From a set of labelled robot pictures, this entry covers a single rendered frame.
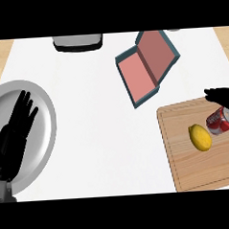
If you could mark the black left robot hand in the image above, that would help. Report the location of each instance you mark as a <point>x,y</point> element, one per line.
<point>15,138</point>

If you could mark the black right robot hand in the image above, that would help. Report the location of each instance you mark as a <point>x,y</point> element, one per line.
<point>223,97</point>

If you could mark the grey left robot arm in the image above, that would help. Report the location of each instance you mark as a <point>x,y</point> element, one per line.
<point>3,190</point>

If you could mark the yellow lemon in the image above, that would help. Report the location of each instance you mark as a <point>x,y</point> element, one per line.
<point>200,137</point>

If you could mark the wooden cutting board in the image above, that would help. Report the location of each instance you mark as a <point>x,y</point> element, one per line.
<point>199,165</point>

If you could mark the open teal cardboard box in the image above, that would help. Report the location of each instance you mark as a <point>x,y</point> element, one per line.
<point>148,66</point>

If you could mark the red soda can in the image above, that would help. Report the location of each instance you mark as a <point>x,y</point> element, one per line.
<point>221,121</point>

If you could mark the white round plate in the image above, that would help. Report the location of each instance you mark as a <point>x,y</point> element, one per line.
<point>40,130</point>

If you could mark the grey and black appliance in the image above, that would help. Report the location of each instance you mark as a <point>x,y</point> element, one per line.
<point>77,42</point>

